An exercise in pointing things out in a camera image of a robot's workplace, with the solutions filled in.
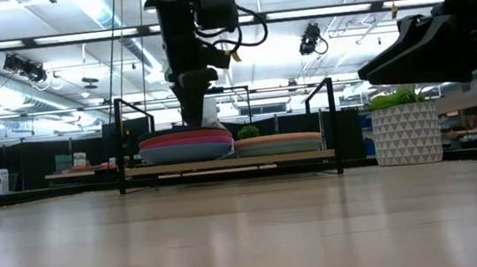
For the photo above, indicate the black overhead frame bar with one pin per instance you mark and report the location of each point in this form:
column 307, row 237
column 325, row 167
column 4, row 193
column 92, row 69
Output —
column 376, row 5

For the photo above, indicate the small green plant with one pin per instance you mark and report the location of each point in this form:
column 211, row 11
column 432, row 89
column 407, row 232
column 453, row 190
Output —
column 248, row 132

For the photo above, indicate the large peach plate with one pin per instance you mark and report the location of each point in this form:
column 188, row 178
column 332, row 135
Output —
column 185, row 137

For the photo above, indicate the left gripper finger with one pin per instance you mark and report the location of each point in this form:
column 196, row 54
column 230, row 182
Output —
column 195, row 104

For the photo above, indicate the white box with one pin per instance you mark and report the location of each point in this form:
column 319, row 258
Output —
column 80, row 160

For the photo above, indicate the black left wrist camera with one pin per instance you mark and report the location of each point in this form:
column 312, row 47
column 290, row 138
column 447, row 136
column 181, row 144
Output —
column 216, row 9

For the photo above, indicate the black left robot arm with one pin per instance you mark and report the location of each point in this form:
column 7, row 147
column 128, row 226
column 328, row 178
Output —
column 175, row 20

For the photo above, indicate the wooden background table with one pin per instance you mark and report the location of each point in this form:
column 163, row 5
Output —
column 69, row 174

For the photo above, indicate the potted plant triangle-pattern pot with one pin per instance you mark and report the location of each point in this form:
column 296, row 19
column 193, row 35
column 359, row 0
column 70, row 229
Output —
column 406, row 133

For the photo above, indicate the white bin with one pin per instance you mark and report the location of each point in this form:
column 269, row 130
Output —
column 2, row 180

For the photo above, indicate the small grey-green plate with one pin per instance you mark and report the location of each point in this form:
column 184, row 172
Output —
column 278, row 148

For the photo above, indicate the large blue plate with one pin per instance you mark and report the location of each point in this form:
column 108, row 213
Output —
column 187, row 153

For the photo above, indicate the teal box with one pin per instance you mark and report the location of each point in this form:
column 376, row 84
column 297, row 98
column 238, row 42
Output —
column 64, row 163

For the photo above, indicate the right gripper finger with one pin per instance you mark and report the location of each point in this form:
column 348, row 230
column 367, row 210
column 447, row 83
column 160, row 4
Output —
column 435, row 57
column 405, row 29

